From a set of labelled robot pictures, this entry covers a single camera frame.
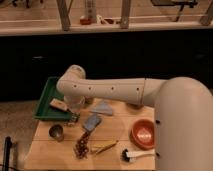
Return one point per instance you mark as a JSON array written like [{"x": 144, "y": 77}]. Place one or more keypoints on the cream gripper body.
[{"x": 74, "y": 104}]

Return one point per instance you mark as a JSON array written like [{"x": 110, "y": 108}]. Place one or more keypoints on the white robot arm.
[{"x": 183, "y": 113}]

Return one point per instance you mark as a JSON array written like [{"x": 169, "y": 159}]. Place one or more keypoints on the small metal cup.
[{"x": 56, "y": 132}]

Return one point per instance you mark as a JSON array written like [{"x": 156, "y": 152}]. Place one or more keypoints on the tan sponge block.
[{"x": 58, "y": 104}]

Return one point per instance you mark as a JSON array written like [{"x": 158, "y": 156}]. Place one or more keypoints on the grey folded cloth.
[{"x": 102, "y": 108}]

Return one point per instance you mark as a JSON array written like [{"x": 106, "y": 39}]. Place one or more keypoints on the green plastic tray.
[{"x": 44, "y": 111}]

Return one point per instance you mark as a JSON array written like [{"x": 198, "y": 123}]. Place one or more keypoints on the yellow pencil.
[{"x": 98, "y": 148}]

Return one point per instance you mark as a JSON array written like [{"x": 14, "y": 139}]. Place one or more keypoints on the dark brown bowl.
[{"x": 134, "y": 106}]

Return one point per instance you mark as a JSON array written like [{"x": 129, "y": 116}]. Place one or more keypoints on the orange plastic bowl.
[{"x": 142, "y": 134}]

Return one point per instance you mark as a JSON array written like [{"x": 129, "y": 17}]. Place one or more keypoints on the red object on shelf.
[{"x": 85, "y": 21}]

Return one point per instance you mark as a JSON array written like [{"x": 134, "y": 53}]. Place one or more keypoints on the white handled black brush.
[{"x": 130, "y": 156}]

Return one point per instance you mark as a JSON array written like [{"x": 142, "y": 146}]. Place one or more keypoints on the black stand post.
[{"x": 6, "y": 155}]

